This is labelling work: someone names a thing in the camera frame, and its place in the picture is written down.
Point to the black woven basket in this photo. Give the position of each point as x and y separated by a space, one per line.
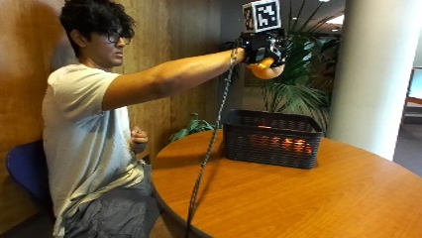
270 140

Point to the the person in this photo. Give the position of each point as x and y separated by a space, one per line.
83 132

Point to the white marker cube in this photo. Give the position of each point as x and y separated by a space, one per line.
262 15

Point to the black eyeglasses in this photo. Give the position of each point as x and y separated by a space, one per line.
116 35

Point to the tall green palm plant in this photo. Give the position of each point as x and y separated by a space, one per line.
304 72

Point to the blue chair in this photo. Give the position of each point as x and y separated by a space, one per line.
28 168

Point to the orange fruit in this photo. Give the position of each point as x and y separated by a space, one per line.
265 70
284 143

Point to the white round column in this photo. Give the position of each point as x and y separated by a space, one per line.
373 72

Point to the small green leafy plant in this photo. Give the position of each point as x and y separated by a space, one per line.
193 128

